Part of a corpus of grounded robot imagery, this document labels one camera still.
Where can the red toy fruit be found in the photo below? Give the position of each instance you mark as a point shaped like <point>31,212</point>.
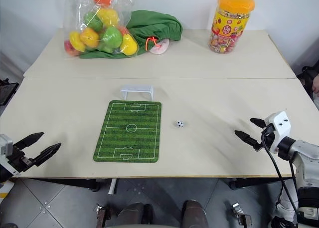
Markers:
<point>123,31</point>
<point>69,50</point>

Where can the metal caster bracket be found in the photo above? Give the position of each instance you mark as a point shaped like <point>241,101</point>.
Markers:
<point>241,214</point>
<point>102,215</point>

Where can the white yellow floor object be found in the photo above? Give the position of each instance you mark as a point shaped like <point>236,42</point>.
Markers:
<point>4,193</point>

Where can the black equipment case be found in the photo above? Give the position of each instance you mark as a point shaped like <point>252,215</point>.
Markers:
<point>7,90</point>

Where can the green soccer field mat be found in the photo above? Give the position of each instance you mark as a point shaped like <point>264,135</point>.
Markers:
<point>128,138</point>

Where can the yellow toy pepper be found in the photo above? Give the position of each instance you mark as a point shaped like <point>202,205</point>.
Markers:
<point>108,16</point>
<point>74,40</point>
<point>128,45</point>

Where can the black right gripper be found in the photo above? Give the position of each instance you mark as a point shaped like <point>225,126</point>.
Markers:
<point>268,138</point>

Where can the tiny soccer ball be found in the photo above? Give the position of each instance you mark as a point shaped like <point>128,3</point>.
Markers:
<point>180,124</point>

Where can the orange jar lid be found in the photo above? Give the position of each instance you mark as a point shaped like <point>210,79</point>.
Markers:
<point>236,2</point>

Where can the black table frame bar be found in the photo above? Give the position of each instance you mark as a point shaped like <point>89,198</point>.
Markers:
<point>62,183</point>
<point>259,182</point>

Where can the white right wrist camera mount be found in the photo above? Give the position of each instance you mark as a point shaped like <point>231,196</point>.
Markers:
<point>280,123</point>

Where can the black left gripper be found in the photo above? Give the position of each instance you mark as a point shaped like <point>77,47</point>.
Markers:
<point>20,161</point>

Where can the white table leg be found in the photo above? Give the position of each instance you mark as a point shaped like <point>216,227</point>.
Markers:
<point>112,186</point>

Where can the dark rounded shape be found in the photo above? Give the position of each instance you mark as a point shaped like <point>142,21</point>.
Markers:
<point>194,213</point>
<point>133,213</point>

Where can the green toy pepper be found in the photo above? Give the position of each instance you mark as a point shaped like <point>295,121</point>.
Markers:
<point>111,37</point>
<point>92,21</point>

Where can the orange toy pepper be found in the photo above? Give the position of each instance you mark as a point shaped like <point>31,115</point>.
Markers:
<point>88,37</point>

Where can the white miniature goal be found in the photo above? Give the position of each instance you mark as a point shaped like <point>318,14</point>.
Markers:
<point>137,89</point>

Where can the pink white soft item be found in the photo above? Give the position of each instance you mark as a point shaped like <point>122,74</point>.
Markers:
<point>160,48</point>

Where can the clear plastic bag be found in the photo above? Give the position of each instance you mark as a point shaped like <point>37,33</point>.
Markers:
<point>74,11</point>

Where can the black chair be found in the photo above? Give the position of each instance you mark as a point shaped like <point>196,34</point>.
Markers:
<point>307,78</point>

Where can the green cloth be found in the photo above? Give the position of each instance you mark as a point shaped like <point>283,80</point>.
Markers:
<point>159,26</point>

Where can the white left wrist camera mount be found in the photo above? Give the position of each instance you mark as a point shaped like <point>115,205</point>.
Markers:
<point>5,144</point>

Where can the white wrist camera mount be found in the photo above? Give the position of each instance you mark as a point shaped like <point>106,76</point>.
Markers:
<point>280,123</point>
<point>5,144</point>

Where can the white robot body part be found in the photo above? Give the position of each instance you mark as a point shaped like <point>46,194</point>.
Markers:
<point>286,208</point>

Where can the clear candy jar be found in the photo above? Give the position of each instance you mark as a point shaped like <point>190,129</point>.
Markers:
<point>226,33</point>

